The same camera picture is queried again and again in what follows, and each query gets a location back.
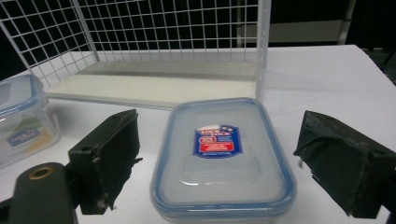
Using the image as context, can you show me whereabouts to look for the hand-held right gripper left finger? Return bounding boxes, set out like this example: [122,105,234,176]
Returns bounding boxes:
[67,108,144,217]

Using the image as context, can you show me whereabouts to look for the small clear food container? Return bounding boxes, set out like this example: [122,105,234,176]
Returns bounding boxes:
[0,73,61,169]

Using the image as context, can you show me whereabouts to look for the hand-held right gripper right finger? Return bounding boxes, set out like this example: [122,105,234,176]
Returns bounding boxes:
[292,110,396,219]

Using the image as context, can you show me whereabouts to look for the white wire shelf rack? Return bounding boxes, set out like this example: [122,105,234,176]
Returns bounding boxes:
[0,0,273,110]

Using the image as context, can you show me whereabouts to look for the large clear food container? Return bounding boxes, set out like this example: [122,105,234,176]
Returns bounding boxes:
[149,97,297,224]

